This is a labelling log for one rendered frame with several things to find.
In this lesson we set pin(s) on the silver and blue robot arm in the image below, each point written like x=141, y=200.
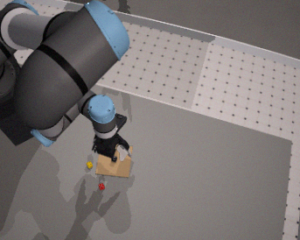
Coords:
x=53, y=85

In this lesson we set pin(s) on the tan flat mat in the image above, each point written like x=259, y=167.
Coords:
x=119, y=168

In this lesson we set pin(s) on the yellow die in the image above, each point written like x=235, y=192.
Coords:
x=89, y=164

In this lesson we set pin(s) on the red die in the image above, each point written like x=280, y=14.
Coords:
x=101, y=186

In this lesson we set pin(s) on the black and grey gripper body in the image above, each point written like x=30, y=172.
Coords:
x=107, y=143

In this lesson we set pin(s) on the black die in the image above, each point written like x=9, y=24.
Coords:
x=114, y=159

